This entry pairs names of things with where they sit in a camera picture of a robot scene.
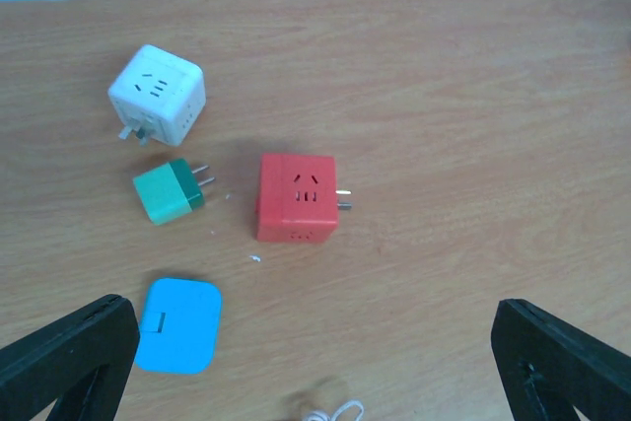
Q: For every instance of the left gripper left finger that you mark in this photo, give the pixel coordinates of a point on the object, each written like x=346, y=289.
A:
x=79, y=364

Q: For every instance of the white cube adapter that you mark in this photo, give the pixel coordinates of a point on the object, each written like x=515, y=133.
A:
x=158, y=96

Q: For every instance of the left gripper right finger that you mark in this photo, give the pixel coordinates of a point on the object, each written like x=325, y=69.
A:
x=551, y=370

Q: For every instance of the red cube plug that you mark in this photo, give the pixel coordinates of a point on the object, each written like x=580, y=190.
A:
x=298, y=199

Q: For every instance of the blue cube plug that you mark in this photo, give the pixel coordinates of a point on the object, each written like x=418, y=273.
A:
x=179, y=326

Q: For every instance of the green usb charger plug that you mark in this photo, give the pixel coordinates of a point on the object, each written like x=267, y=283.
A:
x=171, y=190

